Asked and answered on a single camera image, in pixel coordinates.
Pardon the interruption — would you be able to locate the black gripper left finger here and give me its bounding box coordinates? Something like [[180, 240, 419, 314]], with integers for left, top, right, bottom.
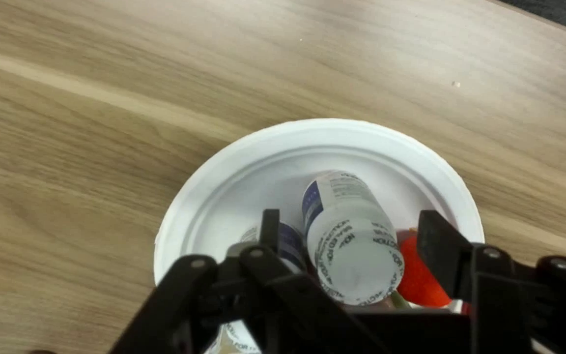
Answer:
[[109, 208, 364, 354]]

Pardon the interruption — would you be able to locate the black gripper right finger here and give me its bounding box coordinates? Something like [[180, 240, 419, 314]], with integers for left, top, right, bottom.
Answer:
[[418, 208, 566, 354]]

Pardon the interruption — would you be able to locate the orange lid spice jar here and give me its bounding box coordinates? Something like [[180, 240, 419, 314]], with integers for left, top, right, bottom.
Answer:
[[396, 228, 473, 316]]

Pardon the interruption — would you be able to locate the white paper plate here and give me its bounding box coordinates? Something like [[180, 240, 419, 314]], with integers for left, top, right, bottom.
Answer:
[[152, 116, 488, 354]]

